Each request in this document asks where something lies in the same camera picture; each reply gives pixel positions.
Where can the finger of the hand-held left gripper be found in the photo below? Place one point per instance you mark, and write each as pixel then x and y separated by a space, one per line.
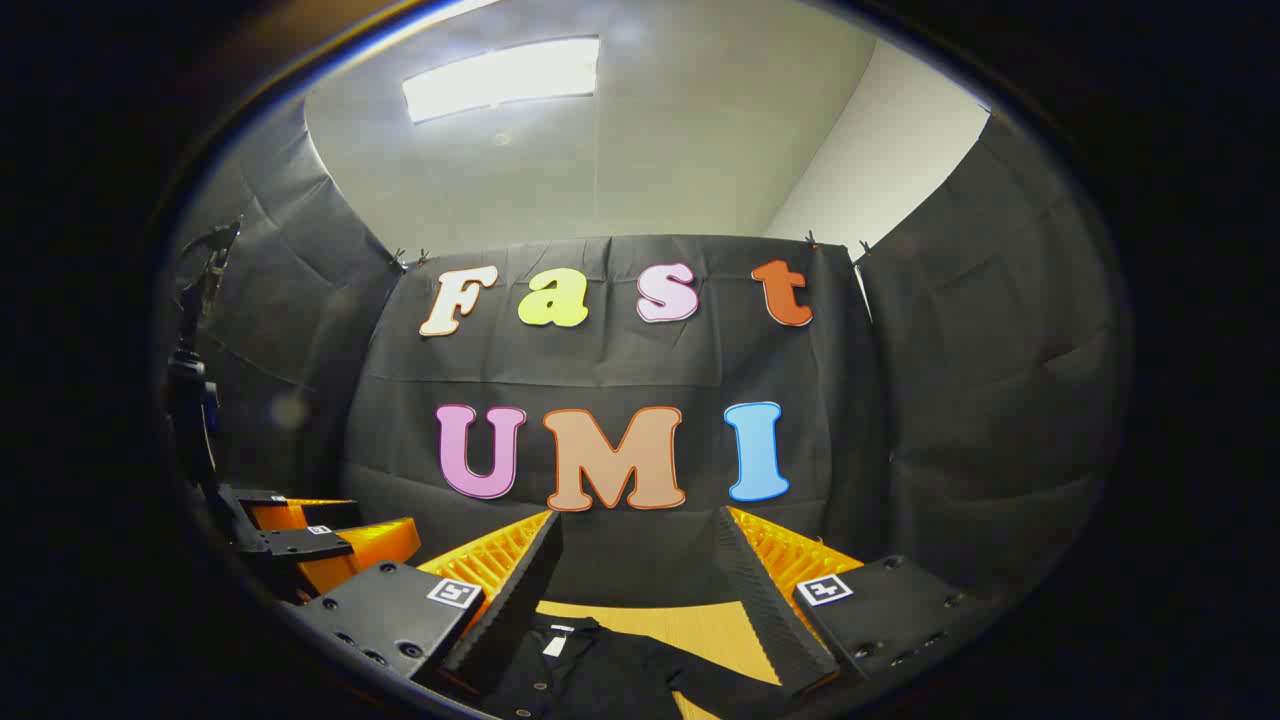
pixel 350 555
pixel 300 512

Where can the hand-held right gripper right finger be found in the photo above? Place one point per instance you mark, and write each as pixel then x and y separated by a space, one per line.
pixel 765 610

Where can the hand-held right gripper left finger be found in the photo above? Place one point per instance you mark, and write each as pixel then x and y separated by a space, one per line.
pixel 510 610

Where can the black button-up shirt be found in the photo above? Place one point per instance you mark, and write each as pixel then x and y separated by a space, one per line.
pixel 590 670

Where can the black backdrop cloth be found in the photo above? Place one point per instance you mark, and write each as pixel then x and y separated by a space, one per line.
pixel 620 370

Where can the rectangular ceiling light panel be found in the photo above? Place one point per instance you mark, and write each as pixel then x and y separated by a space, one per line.
pixel 500 78

